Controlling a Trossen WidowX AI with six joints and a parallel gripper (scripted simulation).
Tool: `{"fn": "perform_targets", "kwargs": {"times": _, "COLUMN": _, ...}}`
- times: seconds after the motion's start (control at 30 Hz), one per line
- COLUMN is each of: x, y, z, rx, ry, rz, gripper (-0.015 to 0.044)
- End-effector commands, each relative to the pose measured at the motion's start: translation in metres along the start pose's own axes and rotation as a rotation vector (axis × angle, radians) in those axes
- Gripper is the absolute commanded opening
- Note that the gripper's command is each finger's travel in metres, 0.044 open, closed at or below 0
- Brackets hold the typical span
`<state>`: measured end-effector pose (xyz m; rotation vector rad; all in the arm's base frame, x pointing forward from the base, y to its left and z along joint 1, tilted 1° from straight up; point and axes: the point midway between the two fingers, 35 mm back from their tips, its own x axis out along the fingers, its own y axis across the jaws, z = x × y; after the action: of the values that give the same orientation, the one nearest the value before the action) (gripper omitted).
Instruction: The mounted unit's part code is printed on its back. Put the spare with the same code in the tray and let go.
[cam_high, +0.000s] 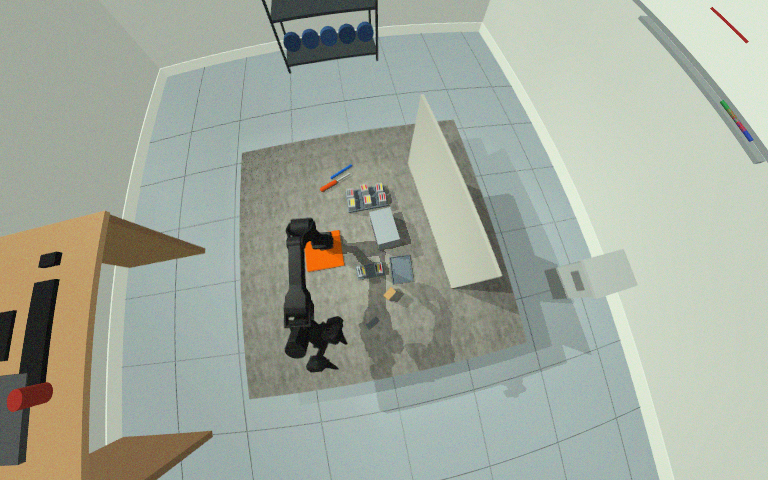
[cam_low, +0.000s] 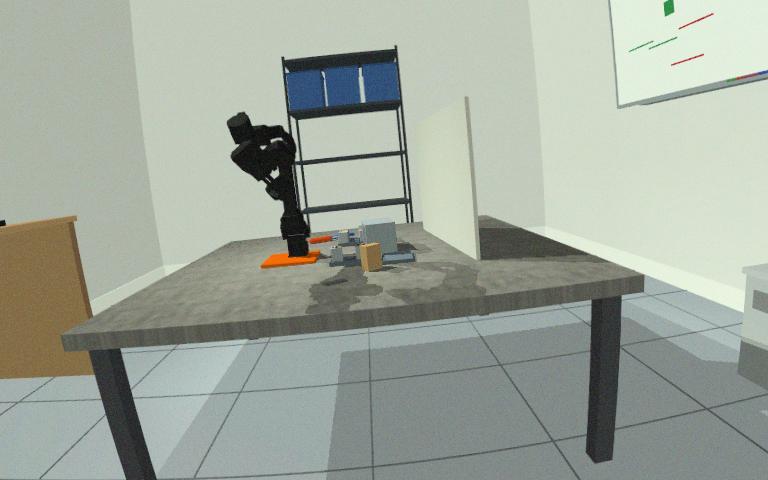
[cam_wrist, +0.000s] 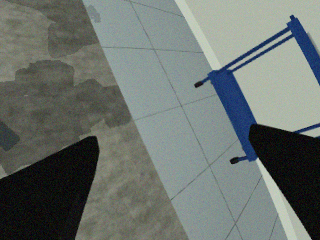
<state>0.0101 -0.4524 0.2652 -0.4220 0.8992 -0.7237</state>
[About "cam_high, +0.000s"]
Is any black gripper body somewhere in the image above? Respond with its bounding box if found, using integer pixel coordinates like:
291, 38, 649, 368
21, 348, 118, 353
306, 316, 343, 373

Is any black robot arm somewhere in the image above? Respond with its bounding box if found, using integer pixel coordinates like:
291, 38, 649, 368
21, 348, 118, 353
283, 217, 343, 359

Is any beige flat panel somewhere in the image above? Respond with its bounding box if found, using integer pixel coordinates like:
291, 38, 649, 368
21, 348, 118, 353
408, 94, 502, 288

